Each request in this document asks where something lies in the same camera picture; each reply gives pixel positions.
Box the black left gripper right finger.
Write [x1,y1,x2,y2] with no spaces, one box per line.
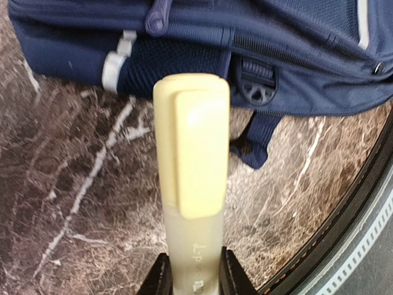
[219,246,258,295]

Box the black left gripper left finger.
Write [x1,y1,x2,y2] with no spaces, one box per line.
[137,253,173,295]

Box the yellow highlighter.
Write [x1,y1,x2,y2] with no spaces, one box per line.
[153,73,230,294]

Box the navy blue student backpack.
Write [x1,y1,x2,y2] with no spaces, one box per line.
[7,1,392,168]

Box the black front rail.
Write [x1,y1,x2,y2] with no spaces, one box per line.
[257,112,392,294]

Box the grey slotted cable duct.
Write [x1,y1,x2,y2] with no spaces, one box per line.
[316,190,393,295]

